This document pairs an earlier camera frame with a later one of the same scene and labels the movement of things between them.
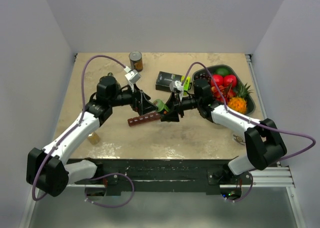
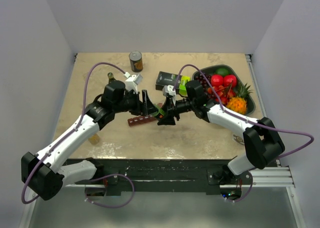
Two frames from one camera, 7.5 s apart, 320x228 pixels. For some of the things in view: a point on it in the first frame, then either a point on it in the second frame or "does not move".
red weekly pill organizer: (148, 117) does not move
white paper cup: (239, 137) does not move
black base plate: (115, 174) does not move
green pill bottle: (160, 105) to (160, 114)
